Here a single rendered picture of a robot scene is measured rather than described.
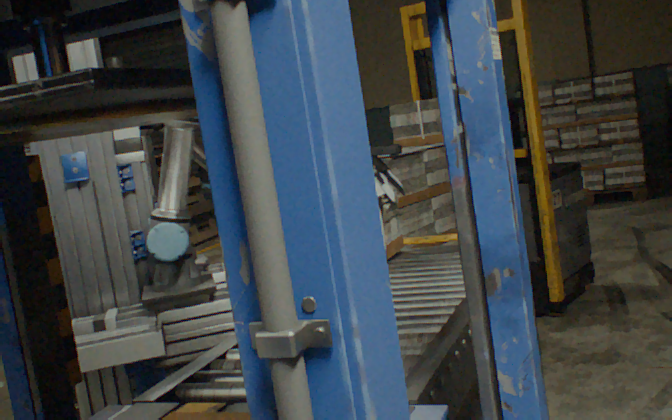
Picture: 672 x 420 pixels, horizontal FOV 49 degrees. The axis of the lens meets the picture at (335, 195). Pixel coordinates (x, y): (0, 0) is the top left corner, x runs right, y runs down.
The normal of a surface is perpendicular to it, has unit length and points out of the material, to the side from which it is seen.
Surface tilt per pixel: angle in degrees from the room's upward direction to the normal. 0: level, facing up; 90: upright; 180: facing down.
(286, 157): 90
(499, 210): 90
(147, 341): 90
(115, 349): 90
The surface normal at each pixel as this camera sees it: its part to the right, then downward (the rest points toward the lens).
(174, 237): 0.17, 0.20
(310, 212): -0.36, 0.14
